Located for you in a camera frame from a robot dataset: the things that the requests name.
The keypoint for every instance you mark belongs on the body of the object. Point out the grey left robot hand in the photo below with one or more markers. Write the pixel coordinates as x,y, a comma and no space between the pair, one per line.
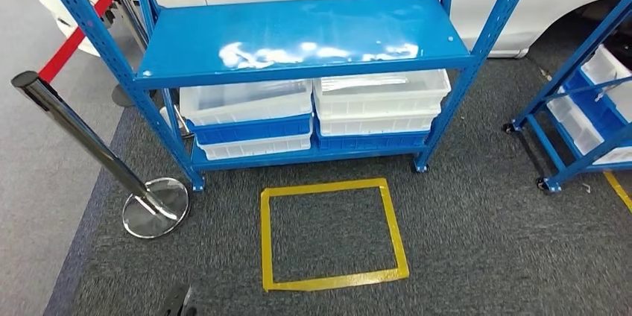
177,304

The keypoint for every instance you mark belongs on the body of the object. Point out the blue metal shelf rack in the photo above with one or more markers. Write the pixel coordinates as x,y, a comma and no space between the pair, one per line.
296,32

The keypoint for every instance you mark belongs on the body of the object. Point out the blue wheeled shelf rack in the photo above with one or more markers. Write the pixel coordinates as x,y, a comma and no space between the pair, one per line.
572,62

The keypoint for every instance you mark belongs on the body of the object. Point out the black plastic part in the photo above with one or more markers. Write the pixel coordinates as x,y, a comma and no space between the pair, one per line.
622,49

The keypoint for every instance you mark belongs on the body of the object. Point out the translucent white plastic bin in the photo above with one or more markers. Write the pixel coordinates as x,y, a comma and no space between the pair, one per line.
380,96
575,126
256,148
600,69
375,126
247,101

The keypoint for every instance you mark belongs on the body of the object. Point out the blue plastic bin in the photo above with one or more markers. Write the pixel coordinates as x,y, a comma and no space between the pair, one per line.
370,142
597,111
247,130

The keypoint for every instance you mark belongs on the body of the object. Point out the red barrier belt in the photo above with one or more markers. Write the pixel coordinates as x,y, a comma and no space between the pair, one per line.
64,52

